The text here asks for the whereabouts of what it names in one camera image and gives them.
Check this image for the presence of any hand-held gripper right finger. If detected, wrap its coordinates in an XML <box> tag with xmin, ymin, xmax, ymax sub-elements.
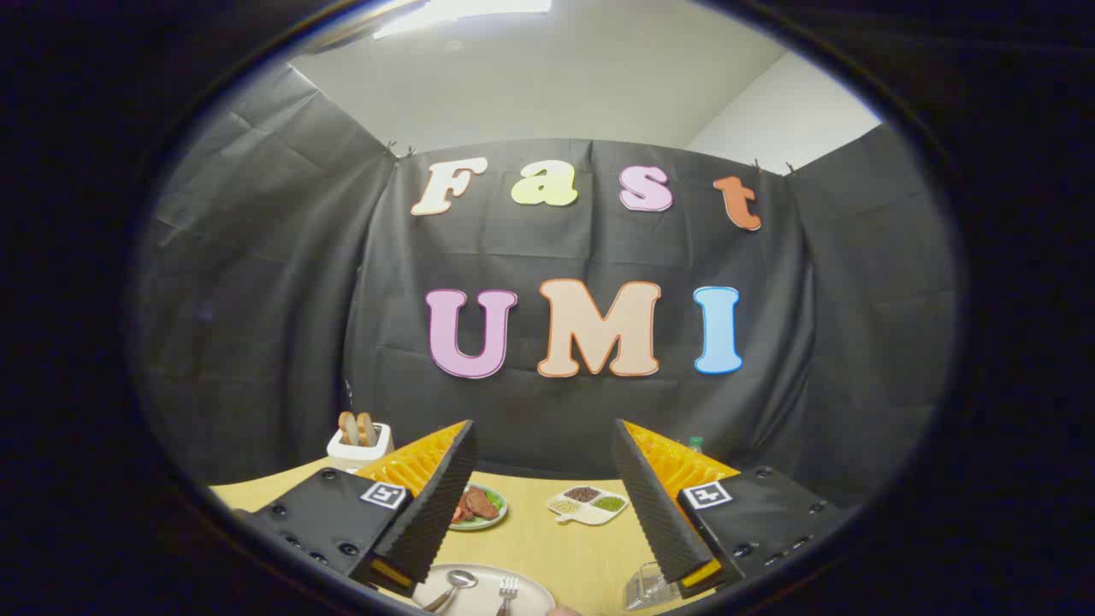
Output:
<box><xmin>612</xmin><ymin>418</ymin><xmax>856</xmax><ymax>600</ymax></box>

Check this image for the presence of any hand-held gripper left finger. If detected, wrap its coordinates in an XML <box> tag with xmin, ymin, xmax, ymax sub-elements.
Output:
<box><xmin>235</xmin><ymin>419</ymin><xmax>480</xmax><ymax>600</ymax></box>

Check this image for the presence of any wooden handled metal spoon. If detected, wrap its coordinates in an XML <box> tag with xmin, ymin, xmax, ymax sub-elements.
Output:
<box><xmin>423</xmin><ymin>570</ymin><xmax>478</xmax><ymax>613</ymax></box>

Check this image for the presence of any pale green food plate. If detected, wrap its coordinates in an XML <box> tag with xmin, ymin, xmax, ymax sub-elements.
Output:
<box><xmin>449</xmin><ymin>483</ymin><xmax>508</xmax><ymax>531</ymax></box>

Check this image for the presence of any white divided grain dish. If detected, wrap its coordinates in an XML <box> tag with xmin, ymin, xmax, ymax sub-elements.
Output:
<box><xmin>547</xmin><ymin>485</ymin><xmax>630</xmax><ymax>525</ymax></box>

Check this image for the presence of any white toaster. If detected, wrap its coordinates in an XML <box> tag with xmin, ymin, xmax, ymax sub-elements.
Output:
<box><xmin>327</xmin><ymin>422</ymin><xmax>394</xmax><ymax>471</ymax></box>

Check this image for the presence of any large white plate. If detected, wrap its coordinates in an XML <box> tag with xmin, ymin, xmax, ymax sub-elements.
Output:
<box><xmin>413</xmin><ymin>563</ymin><xmax>557</xmax><ymax>616</ymax></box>

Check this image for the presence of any metal wire cutlery rack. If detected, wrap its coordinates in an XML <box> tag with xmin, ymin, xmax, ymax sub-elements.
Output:
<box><xmin>624</xmin><ymin>562</ymin><xmax>685</xmax><ymax>610</ymax></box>

